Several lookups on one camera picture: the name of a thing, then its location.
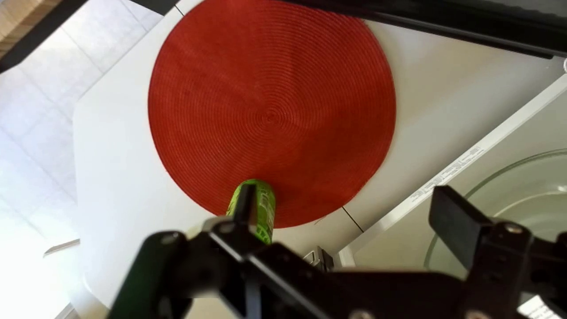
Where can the green drink can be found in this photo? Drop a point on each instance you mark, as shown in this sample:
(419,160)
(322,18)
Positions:
(265,208)

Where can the glass turntable plate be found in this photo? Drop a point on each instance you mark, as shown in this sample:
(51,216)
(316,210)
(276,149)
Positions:
(527,186)

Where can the round red woven placemat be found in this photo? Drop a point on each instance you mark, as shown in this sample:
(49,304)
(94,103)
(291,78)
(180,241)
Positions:
(270,115)

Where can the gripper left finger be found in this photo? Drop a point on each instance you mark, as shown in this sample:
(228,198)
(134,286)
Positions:
(155,274)

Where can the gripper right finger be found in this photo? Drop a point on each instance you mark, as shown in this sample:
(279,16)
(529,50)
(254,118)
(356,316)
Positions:
(500,257)

